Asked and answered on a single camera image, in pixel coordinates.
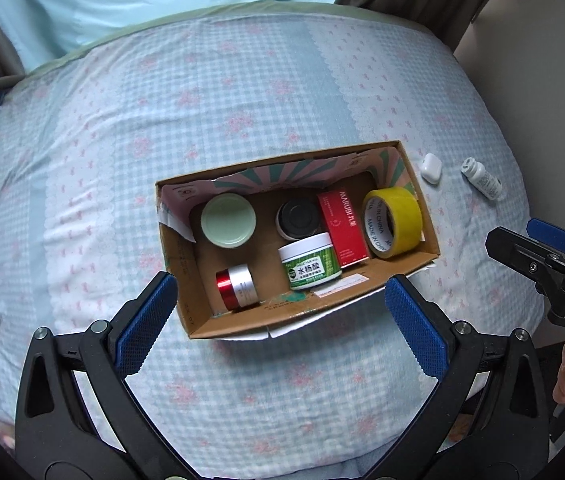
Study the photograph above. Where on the red and silver jar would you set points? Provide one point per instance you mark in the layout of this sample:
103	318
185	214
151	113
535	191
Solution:
237	286

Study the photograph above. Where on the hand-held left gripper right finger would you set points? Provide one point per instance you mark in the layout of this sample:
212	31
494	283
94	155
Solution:
415	330

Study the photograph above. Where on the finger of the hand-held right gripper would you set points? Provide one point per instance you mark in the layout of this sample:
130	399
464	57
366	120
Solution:
517	250
549	232

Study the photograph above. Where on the small white bottle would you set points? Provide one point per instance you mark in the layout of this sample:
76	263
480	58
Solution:
479	177

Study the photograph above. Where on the green and white jar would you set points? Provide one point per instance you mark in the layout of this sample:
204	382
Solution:
310	262

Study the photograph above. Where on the light green jar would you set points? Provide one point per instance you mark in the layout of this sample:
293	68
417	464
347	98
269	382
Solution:
228	221

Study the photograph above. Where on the white earbud case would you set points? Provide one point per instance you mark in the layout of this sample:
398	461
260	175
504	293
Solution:
431	166

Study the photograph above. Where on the yellow tape roll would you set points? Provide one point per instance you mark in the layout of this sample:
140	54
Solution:
405	215

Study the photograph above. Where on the printed cardboard box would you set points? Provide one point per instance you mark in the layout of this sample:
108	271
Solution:
267	310

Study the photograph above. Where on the red carton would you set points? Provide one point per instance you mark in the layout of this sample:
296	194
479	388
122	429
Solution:
343	225

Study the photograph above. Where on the dark lidded jar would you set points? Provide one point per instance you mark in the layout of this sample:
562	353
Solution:
298	217

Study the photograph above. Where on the checked floral bed sheet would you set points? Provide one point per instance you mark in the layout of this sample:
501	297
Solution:
262	85

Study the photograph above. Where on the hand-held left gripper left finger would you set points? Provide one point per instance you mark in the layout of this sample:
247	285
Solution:
147	327

